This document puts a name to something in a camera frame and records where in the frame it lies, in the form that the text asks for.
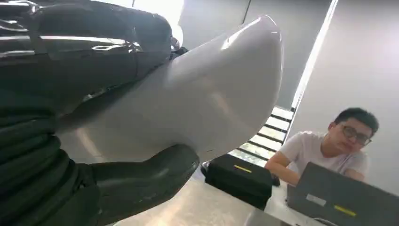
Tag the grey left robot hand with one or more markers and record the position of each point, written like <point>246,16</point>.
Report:
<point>87,56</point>

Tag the white curved plastic shell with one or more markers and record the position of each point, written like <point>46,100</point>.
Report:
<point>202,99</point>

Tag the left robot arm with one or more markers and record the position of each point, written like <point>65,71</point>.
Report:
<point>31,174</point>

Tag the black bag with yellow label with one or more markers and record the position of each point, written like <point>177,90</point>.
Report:
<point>237,184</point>

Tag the slatted window panel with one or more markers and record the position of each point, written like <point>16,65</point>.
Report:
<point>268,137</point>

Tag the white light strip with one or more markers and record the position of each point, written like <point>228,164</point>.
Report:
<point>315,53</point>

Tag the person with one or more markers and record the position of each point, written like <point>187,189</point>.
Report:
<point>315,149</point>

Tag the grey laptop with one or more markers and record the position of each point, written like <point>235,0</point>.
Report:
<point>336,193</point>

